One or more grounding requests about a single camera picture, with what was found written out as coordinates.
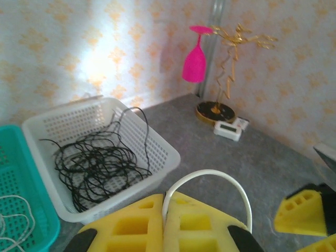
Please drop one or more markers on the white digital timer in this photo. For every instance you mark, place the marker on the white digital timer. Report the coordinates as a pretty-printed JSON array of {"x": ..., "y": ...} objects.
[{"x": 227, "y": 131}]

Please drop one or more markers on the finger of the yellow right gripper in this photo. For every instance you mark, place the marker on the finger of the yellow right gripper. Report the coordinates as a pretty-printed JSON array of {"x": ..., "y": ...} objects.
[
  {"x": 323, "y": 245},
  {"x": 302, "y": 218}
]

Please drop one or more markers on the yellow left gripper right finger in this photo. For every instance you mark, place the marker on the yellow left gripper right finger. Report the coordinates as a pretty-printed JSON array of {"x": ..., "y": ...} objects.
[{"x": 199, "y": 231}]

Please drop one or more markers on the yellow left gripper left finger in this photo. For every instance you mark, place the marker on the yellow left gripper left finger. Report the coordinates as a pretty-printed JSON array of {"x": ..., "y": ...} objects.
[{"x": 131, "y": 231}]

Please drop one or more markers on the teal perforated plastic basket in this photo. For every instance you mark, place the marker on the teal perforated plastic basket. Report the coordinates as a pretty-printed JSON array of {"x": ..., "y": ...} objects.
[{"x": 39, "y": 210}]

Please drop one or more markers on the white perforated plastic basket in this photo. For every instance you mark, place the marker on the white perforated plastic basket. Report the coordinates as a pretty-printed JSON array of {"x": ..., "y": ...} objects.
[{"x": 165, "y": 160}]

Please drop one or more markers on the small printed card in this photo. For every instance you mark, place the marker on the small printed card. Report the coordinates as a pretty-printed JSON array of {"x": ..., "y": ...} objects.
[{"x": 242, "y": 123}]

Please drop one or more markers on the aluminium frame post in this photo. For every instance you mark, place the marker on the aluminium frame post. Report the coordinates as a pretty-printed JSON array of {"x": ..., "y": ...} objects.
[{"x": 214, "y": 39}]

